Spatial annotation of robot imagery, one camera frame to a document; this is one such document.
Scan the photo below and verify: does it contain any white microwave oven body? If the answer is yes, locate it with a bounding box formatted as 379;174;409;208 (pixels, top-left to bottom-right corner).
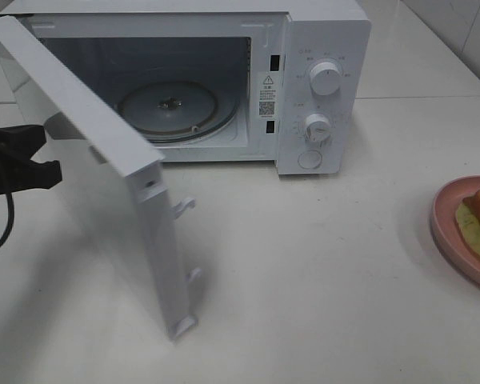
0;1;371;175

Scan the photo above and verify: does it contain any pink round plate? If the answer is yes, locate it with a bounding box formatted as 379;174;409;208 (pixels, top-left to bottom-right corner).
430;175;480;286

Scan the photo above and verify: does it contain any white warning label sticker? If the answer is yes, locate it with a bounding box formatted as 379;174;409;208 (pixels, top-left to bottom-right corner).
255;71;280;119

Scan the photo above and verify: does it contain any white microwave door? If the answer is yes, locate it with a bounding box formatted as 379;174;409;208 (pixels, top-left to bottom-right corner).
0;16;199;340

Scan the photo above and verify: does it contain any glass microwave turntable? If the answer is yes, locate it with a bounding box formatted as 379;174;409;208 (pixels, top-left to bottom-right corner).
116;80;240;144

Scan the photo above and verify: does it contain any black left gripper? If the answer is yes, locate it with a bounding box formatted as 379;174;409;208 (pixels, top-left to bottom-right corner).
0;125;62;195

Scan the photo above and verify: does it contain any white timer knob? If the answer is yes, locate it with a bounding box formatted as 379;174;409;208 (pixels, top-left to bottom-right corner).
303;114;332;143

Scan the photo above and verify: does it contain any upper white power knob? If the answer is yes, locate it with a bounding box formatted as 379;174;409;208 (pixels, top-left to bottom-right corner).
309;58;343;96

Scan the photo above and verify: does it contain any black left camera cable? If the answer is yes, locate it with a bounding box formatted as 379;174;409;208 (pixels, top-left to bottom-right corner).
0;135;17;263

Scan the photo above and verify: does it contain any round white door button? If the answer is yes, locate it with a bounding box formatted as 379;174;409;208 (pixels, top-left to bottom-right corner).
298;150;322;170

